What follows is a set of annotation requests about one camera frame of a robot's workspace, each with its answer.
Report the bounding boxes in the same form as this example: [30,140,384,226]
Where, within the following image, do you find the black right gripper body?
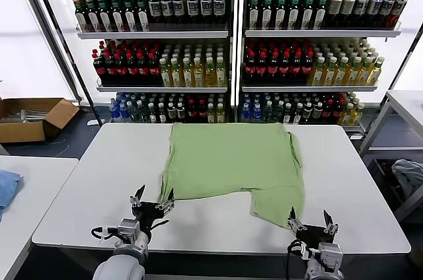
[293,223,331,248]

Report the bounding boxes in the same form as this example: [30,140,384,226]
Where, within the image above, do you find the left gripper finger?
[129,184,146,209]
[155,188,175,212]

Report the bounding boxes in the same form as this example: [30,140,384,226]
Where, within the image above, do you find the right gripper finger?
[286,206,307,234]
[323,209,340,235]

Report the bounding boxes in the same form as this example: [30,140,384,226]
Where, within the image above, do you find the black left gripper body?
[132,200,168,228]

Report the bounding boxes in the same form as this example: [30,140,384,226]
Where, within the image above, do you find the light green t-shirt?
[157,122,305,229]

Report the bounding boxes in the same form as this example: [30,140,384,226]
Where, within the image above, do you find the dark storage crate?
[373,158,406,207]

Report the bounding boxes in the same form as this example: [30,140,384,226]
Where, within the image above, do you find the grey white cloth pile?
[391,158,423,207]

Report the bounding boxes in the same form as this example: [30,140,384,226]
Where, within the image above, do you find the blue folded cloth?
[0,169,24,221]

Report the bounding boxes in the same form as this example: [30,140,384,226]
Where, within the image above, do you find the yellow tea bottle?
[159,57,172,88]
[204,57,216,88]
[192,57,205,88]
[358,57,373,87]
[346,57,362,87]
[182,57,194,88]
[335,57,350,87]
[310,57,326,87]
[215,56,227,88]
[323,57,338,87]
[170,57,183,88]
[369,56,386,87]

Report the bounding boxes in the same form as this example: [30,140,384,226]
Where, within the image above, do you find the red cap cola bottle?
[147,51,161,85]
[289,50,303,85]
[243,50,256,85]
[103,51,116,85]
[278,51,291,85]
[93,49,106,85]
[266,51,280,85]
[126,51,138,85]
[301,49,314,85]
[114,51,127,85]
[255,51,268,85]
[137,51,149,85]

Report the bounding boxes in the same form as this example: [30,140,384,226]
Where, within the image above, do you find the clear plastic packs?
[19,109,50,124]

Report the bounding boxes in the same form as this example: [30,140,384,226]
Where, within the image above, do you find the brown cardboard box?
[0,97,81,144]

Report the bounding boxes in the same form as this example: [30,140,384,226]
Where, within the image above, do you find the white metal shelf rack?
[54,0,237,125]
[243,0,403,129]

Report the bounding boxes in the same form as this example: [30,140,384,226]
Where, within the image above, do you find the dark slanted pole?
[383,24,423,99]

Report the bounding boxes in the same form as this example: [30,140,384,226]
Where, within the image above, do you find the green cap white label bottle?
[110,0,125,32]
[274,0,288,28]
[247,0,261,28]
[97,0,112,32]
[135,0,150,32]
[260,0,274,28]
[74,0,87,32]
[85,0,100,32]
[301,0,315,28]
[287,0,301,28]
[123,0,137,32]
[313,0,328,28]

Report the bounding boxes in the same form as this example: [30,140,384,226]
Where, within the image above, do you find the white cap blue label bottle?
[354,0,369,28]
[147,0,162,24]
[212,0,227,24]
[367,0,382,28]
[199,0,213,24]
[186,0,200,24]
[392,0,408,28]
[379,0,395,28]
[160,0,174,24]
[172,0,186,24]

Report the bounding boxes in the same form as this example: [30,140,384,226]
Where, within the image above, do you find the white cap beige label bottle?
[327,0,343,28]
[340,0,356,28]

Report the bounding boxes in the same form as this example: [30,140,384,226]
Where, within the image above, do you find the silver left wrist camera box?
[117,218,142,238]

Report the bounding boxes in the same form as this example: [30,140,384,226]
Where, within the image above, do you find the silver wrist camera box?
[117,218,142,238]
[317,242,344,266]

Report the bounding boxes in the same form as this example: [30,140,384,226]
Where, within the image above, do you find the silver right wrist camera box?
[317,242,344,266]

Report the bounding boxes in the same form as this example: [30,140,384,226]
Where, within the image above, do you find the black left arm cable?
[91,226,120,240]

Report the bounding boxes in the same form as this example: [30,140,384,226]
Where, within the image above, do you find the grey metal frame table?
[358,90,423,223]

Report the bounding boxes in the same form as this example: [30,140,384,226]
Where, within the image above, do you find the thin black frame pole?
[28,0,104,126]

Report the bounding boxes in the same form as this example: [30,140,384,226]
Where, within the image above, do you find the grey slanted frame pole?
[13,0,83,102]

